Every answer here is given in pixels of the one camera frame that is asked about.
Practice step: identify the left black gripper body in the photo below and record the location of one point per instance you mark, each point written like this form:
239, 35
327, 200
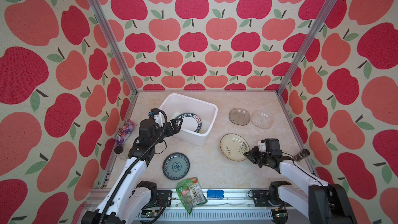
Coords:
161, 132

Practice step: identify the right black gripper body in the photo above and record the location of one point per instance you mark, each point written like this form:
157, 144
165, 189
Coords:
261, 158

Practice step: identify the small dark-rimmed lettered plate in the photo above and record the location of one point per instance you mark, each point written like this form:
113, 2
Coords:
190, 121

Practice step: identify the beige bamboo print plate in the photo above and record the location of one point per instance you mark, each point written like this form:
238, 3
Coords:
233, 147

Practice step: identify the blue green patterned plate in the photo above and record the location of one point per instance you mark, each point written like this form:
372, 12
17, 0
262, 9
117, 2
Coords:
176, 166

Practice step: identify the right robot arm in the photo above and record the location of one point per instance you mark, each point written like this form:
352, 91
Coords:
318, 200

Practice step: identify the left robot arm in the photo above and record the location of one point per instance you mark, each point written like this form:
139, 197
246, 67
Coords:
128, 196

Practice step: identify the white plastic bin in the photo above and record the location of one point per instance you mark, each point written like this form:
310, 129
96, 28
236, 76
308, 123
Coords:
176, 104

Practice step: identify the dark spice jar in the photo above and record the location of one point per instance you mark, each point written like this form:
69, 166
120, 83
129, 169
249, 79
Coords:
301, 155

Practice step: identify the purple candy wrapper packet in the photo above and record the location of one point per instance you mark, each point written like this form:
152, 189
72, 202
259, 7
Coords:
124, 132

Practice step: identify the clear glass plate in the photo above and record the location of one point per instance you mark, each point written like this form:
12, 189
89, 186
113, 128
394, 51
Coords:
261, 119

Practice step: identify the smoky translucent glass plate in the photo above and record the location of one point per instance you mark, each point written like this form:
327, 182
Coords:
239, 116

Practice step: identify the small dark-lidded clear jar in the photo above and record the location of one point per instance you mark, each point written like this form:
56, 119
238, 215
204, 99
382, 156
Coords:
121, 152

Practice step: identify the blue box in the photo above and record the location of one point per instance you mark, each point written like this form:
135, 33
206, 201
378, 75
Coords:
215, 194

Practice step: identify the green snack packet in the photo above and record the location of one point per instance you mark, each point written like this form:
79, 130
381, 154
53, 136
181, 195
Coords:
190, 194

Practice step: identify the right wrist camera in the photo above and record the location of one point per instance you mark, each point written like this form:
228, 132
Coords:
262, 145

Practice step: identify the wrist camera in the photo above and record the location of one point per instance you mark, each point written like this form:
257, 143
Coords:
262, 145
156, 116

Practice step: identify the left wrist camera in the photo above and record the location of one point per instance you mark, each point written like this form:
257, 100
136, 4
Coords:
156, 116

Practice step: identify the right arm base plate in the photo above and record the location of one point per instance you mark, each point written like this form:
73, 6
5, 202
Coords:
264, 198

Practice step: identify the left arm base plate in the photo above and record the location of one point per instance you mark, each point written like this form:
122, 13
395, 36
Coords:
143, 198

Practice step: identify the left aluminium frame post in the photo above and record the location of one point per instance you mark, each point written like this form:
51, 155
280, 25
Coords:
113, 45

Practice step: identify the aluminium frame post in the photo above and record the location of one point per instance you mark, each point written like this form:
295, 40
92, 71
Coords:
314, 29
113, 45

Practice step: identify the right aluminium frame post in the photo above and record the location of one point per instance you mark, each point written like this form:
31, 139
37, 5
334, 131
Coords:
314, 29

